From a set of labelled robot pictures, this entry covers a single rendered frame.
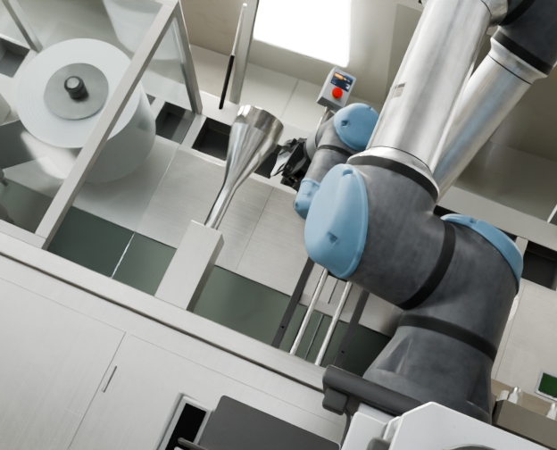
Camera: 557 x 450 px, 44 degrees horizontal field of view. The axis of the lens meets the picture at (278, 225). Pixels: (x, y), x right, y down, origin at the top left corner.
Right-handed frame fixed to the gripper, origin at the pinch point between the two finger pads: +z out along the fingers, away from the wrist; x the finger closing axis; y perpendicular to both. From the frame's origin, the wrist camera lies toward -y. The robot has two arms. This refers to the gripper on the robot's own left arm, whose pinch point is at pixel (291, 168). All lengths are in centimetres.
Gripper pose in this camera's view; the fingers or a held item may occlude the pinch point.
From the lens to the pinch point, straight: 140.8
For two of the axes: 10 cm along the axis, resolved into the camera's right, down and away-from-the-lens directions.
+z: -3.3, 1.7, 9.3
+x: 8.0, 5.7, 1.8
